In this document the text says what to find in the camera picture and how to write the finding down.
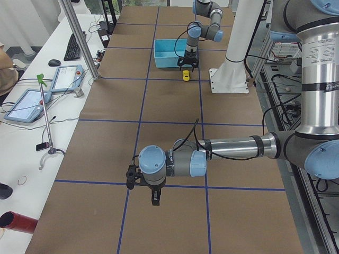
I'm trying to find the aluminium frame post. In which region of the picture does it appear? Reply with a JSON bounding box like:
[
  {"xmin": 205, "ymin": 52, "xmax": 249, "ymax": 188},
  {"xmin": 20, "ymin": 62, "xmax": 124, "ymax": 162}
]
[{"xmin": 60, "ymin": 0, "xmax": 99, "ymax": 80}]

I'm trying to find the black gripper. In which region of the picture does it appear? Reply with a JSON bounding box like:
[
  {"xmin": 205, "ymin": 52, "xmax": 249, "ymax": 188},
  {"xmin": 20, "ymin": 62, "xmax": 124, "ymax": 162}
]
[
  {"xmin": 126, "ymin": 164, "xmax": 164, "ymax": 206},
  {"xmin": 177, "ymin": 50, "xmax": 199, "ymax": 72}
]

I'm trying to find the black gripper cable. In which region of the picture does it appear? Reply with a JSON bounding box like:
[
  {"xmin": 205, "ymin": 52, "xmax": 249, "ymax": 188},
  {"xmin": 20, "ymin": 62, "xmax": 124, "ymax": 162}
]
[
  {"xmin": 173, "ymin": 21, "xmax": 202, "ymax": 58},
  {"xmin": 172, "ymin": 118, "xmax": 265, "ymax": 161}
]

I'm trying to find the yellow beetle toy car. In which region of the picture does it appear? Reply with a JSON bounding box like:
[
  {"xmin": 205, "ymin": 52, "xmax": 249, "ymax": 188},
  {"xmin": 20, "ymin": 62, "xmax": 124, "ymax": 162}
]
[{"xmin": 182, "ymin": 70, "xmax": 190, "ymax": 81}]

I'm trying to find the reacher grabber tool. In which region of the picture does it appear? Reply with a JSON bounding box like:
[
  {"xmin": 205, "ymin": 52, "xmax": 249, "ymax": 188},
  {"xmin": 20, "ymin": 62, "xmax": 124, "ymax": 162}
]
[{"xmin": 37, "ymin": 74, "xmax": 65, "ymax": 170}]

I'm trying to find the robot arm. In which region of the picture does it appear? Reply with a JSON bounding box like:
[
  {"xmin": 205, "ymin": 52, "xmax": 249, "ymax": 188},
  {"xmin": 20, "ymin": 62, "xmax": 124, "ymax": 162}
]
[
  {"xmin": 177, "ymin": 1, "xmax": 224, "ymax": 70},
  {"xmin": 126, "ymin": 1, "xmax": 338, "ymax": 206}
]

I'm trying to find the teach pendant tablet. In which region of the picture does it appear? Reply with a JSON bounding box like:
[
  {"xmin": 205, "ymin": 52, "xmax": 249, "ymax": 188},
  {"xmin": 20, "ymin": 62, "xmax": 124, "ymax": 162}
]
[
  {"xmin": 4, "ymin": 88, "xmax": 43, "ymax": 123},
  {"xmin": 50, "ymin": 65, "xmax": 84, "ymax": 93}
]

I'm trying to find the far teach pendant tablet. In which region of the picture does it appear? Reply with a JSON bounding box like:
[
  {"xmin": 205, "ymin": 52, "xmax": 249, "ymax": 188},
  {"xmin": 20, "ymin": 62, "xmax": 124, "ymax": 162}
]
[{"xmin": 50, "ymin": 65, "xmax": 84, "ymax": 93}]

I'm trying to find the light blue plastic bin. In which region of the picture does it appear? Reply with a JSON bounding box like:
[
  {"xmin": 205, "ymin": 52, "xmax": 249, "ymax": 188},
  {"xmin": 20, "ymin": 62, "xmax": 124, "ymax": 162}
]
[{"xmin": 154, "ymin": 39, "xmax": 187, "ymax": 68}]

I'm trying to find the black computer mouse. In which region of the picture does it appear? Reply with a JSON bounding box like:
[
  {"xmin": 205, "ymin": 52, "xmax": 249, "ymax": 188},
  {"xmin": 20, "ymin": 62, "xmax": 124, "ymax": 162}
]
[{"xmin": 48, "ymin": 59, "xmax": 61, "ymax": 67}]

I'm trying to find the black keyboard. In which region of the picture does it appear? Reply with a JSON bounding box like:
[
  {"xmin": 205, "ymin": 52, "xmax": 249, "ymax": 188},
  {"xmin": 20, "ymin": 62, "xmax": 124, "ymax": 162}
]
[{"xmin": 64, "ymin": 33, "xmax": 81, "ymax": 61}]

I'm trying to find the small black card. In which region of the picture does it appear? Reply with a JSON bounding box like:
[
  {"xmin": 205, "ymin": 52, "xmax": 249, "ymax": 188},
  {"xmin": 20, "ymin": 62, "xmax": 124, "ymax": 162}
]
[{"xmin": 35, "ymin": 142, "xmax": 49, "ymax": 151}]

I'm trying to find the near teach pendant tablet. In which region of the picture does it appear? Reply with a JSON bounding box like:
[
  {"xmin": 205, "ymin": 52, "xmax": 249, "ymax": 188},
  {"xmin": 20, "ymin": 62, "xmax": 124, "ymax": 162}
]
[{"xmin": 4, "ymin": 88, "xmax": 43, "ymax": 123}]

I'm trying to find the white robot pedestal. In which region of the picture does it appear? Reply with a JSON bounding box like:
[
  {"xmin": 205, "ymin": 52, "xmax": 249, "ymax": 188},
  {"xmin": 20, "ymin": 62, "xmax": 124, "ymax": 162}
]
[{"xmin": 210, "ymin": 0, "xmax": 265, "ymax": 93}]

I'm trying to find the red cylinder tube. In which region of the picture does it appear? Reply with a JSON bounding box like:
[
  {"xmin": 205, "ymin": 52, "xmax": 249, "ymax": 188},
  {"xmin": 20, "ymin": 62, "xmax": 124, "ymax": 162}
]
[{"xmin": 1, "ymin": 211, "xmax": 38, "ymax": 234}]

